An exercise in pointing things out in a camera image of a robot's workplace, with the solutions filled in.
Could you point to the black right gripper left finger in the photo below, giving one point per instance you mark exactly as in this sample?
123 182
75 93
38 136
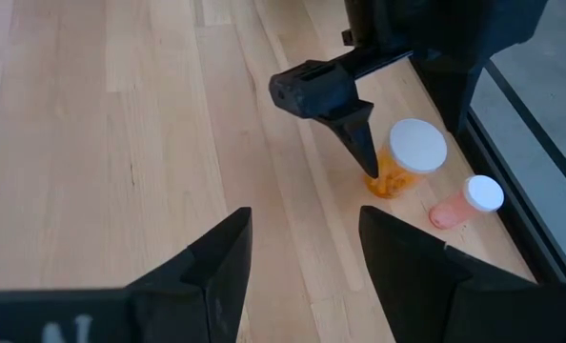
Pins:
211 286

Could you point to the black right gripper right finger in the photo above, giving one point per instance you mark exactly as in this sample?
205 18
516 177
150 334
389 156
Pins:
407 281

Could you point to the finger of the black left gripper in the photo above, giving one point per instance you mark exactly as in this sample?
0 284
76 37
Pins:
321 90
452 90

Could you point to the large orange pill bottle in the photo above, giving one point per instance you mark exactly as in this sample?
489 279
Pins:
407 152

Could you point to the small pink pill bottle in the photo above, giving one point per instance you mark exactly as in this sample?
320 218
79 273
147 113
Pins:
473 197

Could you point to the black table frame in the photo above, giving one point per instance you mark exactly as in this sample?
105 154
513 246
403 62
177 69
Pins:
521 190

